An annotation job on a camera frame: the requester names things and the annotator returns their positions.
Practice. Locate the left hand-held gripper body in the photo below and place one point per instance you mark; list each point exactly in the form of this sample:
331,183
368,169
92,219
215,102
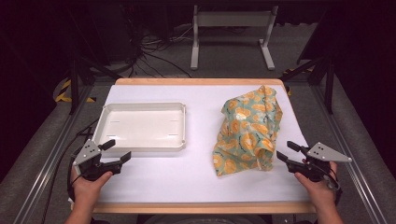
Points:
87,153

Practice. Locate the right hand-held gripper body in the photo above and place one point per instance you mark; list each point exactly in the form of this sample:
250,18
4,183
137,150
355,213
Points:
320,153

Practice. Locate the green orange patterned cloth bag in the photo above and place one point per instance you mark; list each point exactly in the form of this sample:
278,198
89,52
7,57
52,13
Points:
249,133

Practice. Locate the person's left hand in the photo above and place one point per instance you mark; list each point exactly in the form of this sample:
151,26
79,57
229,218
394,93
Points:
88,188

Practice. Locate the person's right hand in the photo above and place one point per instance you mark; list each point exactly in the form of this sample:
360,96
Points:
320,193

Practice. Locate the white plastic tray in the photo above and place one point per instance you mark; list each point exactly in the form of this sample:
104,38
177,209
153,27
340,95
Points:
143,127

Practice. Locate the yellow black hazard tape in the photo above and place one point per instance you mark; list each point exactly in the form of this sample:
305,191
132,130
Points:
63,93

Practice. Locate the white sheet table cover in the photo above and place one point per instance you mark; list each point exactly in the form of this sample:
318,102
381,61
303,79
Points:
186,177

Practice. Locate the white metal stand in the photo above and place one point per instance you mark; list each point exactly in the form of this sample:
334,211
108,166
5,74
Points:
233,19

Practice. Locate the aluminium floor rail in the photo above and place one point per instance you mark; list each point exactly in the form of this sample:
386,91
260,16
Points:
53,155
345,155

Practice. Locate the black metal frame stand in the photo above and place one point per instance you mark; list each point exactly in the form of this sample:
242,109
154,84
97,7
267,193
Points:
329,84
74,84

